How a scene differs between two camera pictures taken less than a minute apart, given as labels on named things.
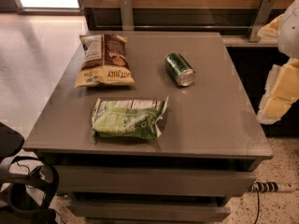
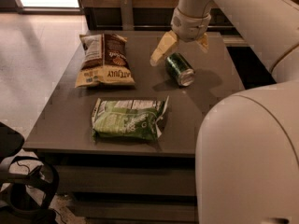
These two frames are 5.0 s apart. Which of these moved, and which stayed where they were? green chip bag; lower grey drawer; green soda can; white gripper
Moved: white gripper
Stayed: green chip bag; lower grey drawer; green soda can
